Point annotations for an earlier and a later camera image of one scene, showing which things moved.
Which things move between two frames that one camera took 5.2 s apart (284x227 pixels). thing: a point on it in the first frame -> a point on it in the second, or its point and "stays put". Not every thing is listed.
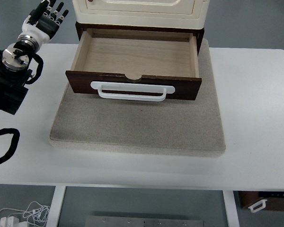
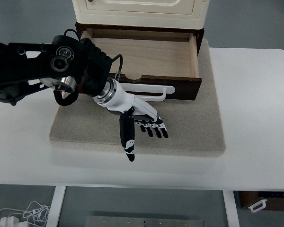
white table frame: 58,192 stays put
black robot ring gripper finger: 61,18 -> 155,126
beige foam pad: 136,126 stays put
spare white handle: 262,201 stays put
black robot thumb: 37,13 -> 127,128
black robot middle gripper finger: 53,15 -> 147,126
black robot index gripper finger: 51,4 -> 142,127
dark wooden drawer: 158,57 stays put
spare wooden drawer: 282,201 stays put
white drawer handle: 164,89 stays put
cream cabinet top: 155,14 stays put
